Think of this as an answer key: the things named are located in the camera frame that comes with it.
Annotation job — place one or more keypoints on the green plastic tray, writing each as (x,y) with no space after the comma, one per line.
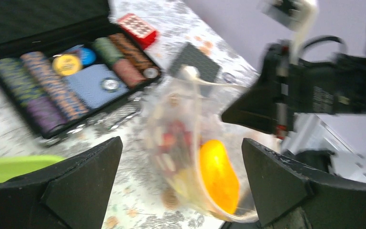
(11,167)

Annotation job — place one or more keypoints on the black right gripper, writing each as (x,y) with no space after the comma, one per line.
(335,87)

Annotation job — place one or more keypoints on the black poker chip case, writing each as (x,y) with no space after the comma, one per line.
(65,78)

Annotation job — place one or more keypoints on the black brick baseplate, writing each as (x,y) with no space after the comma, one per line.
(192,56)

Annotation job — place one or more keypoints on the clear zip top bag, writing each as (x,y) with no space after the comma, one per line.
(199,111)

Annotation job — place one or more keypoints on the orange yellow mango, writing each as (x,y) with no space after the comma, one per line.
(220,180)

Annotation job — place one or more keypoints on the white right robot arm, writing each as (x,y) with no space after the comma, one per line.
(336,141)

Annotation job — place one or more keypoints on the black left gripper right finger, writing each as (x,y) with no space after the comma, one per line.
(291,195)

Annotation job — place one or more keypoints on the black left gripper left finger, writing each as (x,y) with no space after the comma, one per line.
(71,194)

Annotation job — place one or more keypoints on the floral tablecloth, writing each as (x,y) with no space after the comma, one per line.
(139,199)

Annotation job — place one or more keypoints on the red toy brick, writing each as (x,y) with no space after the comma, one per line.
(141,31)

